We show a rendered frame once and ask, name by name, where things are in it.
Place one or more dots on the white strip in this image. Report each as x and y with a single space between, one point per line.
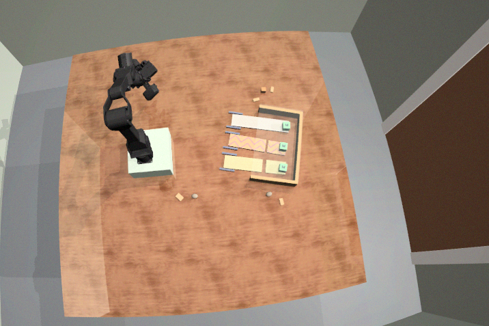
244 121

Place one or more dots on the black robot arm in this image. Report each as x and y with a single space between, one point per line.
124 77

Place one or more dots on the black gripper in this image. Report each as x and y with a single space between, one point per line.
151 90

